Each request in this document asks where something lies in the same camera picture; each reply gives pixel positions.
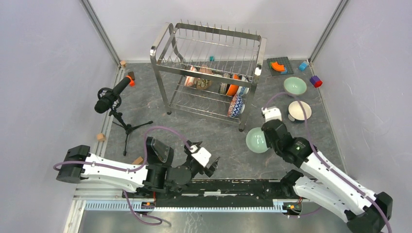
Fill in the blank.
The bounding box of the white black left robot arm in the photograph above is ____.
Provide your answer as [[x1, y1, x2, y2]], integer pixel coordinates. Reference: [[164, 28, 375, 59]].
[[53, 142, 219, 198]]

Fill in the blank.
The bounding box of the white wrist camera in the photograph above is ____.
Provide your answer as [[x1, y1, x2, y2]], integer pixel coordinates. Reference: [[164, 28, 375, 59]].
[[261, 107, 282, 122], [189, 145, 211, 167]]

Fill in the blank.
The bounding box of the wooden block under arm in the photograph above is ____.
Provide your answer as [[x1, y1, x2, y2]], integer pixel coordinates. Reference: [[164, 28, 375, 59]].
[[132, 157, 144, 165]]

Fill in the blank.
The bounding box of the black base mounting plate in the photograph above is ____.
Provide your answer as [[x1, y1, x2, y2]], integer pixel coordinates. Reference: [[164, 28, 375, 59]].
[[127, 179, 299, 208]]

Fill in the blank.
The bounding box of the purple red block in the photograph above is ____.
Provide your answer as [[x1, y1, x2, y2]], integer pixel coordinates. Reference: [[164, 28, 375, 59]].
[[309, 75, 323, 88]]

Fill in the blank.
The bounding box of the blue white porcelain bowl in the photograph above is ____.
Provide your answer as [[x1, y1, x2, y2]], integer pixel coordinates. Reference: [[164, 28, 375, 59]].
[[236, 76, 250, 97]]

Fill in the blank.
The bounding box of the black microphone on tripod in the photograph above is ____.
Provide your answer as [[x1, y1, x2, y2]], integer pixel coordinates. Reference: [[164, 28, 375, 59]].
[[94, 77, 153, 156]]

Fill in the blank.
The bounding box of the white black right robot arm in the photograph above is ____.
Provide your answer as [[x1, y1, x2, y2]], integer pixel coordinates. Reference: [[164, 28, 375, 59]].
[[261, 119, 393, 233]]

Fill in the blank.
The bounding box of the grey building baseplate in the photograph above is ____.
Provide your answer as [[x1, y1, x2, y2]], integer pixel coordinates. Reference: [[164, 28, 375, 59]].
[[267, 57, 294, 76]]

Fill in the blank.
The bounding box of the orange curved block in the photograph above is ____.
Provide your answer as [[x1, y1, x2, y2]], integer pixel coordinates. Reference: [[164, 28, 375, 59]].
[[271, 62, 286, 72]]

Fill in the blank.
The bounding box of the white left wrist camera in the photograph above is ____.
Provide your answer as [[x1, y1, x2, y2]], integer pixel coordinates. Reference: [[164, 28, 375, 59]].
[[189, 145, 211, 167]]

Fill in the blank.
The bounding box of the orange bowl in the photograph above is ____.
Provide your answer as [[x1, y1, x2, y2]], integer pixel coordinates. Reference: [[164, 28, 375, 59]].
[[226, 74, 241, 97]]

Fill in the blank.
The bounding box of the red white patterned bowl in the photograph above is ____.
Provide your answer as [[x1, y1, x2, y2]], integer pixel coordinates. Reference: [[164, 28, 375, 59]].
[[184, 66, 197, 87]]

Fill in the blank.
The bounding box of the wooden cube left rail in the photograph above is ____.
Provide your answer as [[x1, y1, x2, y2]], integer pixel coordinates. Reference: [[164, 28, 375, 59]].
[[96, 133, 106, 142]]

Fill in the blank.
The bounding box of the blue zigzag patterned bowl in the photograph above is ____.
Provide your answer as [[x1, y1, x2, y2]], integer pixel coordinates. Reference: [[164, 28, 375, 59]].
[[227, 94, 245, 117]]

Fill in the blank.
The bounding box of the black white patterned bowl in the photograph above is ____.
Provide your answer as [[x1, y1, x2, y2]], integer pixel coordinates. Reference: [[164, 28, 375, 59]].
[[219, 73, 231, 95]]

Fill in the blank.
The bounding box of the black clear-top container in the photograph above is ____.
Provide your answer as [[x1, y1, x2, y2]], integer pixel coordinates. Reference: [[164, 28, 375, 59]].
[[146, 136, 174, 166]]

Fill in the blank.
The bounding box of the light blue block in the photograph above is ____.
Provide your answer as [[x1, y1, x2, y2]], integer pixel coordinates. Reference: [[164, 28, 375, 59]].
[[298, 61, 309, 71]]

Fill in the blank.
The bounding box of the pale green ceramic bowl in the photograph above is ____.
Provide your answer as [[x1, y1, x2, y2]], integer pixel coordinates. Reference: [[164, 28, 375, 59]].
[[283, 77, 307, 96]]

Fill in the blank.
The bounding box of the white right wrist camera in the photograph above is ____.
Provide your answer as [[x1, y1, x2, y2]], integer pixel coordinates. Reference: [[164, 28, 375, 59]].
[[261, 107, 282, 122]]

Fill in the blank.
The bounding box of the brown patterned bowl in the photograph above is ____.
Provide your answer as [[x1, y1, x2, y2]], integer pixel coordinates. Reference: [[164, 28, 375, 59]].
[[196, 65, 213, 90]]

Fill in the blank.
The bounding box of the steel two-tier dish rack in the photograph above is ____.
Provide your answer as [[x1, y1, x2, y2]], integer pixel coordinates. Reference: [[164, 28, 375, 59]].
[[150, 22, 267, 131]]

